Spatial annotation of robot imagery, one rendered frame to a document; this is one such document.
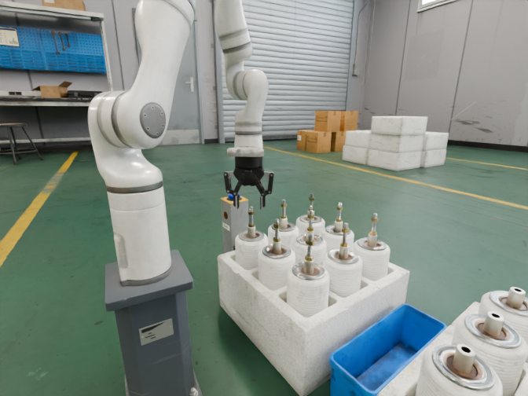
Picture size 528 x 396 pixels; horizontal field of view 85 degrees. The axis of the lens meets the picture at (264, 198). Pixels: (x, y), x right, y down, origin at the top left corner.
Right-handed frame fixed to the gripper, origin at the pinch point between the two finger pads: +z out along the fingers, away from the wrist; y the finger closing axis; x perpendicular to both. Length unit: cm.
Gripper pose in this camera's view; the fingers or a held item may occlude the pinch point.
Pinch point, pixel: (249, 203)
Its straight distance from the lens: 81.5
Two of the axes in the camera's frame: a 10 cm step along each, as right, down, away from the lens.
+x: -0.8, 2.8, -9.6
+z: 0.0, 9.6, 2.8
